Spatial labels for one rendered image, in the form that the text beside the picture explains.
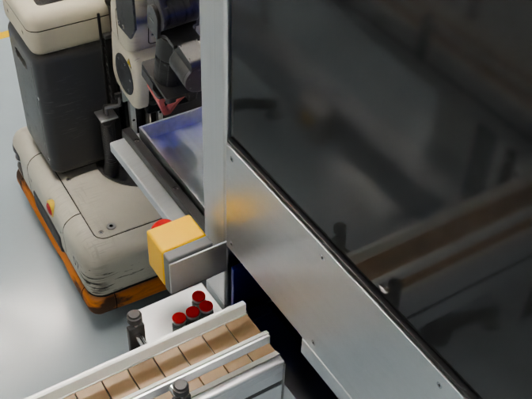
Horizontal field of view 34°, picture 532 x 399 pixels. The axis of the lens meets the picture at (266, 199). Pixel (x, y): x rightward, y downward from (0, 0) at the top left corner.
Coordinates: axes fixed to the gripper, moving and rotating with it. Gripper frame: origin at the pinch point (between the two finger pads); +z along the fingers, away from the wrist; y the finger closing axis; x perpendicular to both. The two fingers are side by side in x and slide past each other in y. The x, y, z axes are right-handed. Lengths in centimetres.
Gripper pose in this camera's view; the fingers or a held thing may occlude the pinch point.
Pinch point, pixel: (166, 110)
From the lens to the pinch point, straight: 162.5
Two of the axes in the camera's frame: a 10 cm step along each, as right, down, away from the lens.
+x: 8.5, -3.3, 4.2
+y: 5.1, 7.2, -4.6
